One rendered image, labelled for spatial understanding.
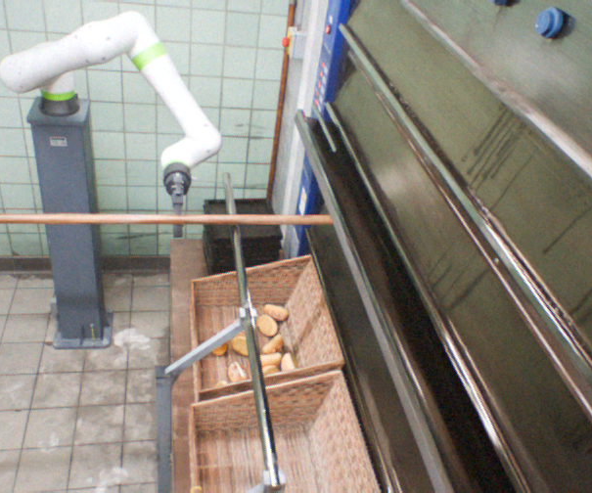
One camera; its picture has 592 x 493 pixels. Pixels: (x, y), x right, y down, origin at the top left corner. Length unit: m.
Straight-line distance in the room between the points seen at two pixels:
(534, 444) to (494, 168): 0.47
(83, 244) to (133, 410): 0.77
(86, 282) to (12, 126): 0.82
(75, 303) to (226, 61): 1.33
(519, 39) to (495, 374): 0.58
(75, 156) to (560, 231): 1.94
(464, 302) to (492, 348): 0.13
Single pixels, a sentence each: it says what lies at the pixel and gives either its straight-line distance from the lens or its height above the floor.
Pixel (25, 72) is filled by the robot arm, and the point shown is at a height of 1.43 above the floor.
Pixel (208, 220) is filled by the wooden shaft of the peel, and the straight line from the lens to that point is 1.87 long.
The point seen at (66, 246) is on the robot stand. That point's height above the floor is 0.60.
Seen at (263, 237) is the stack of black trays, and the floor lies 0.86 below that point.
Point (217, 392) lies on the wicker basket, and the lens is 1.99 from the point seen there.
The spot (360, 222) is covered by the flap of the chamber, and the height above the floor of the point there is 1.41.
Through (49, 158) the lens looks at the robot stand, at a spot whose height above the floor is 1.03.
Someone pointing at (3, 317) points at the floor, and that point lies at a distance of 3.38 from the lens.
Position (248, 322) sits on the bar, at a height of 1.17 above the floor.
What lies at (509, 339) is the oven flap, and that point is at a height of 1.56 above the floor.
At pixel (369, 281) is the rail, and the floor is 1.44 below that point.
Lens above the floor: 2.27
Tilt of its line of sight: 36 degrees down
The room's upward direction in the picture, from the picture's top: 9 degrees clockwise
